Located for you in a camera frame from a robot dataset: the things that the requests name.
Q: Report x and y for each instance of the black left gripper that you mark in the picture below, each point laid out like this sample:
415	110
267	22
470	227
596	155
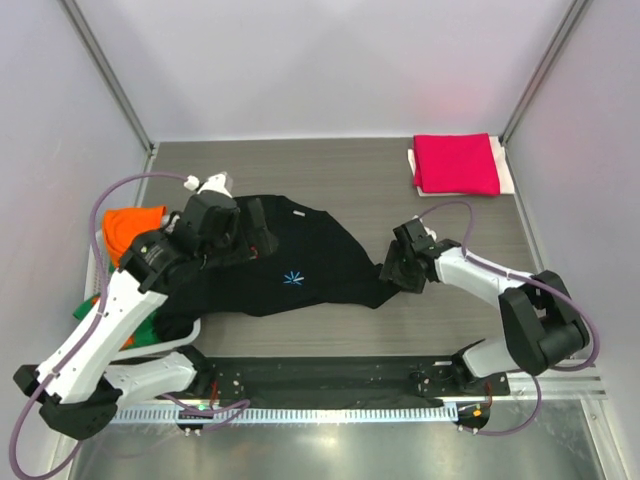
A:
262	237

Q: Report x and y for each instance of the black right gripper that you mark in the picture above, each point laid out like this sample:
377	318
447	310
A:
392	271

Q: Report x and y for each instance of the black t-shirt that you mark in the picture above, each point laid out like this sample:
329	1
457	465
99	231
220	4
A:
317	261

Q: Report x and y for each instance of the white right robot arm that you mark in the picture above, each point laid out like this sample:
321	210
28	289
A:
540	326

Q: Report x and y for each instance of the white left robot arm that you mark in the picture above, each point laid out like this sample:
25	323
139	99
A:
79	387

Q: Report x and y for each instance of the folded pink t-shirt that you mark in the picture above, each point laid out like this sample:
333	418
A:
457	165

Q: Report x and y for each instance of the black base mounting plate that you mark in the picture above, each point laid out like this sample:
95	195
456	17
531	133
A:
337	382

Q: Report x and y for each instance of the folded white t-shirt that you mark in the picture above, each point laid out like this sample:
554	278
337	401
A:
502	167

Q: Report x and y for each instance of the green t-shirt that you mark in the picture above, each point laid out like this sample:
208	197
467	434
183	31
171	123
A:
144	334

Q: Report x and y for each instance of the orange t-shirt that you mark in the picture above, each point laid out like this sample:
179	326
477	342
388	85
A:
121	226

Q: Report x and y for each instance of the white plastic laundry basket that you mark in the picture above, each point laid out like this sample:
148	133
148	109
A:
93	285

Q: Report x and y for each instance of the white slotted cable duct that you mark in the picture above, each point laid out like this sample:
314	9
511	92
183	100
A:
171	413

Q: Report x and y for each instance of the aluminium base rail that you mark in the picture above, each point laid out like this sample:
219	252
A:
558	385

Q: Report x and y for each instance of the left aluminium frame post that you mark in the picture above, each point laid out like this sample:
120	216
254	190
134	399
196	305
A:
104	68

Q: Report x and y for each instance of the aluminium frame post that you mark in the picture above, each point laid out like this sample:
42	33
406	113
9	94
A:
560	38
104	68

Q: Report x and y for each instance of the right aluminium frame post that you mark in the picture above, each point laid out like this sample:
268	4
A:
560	38

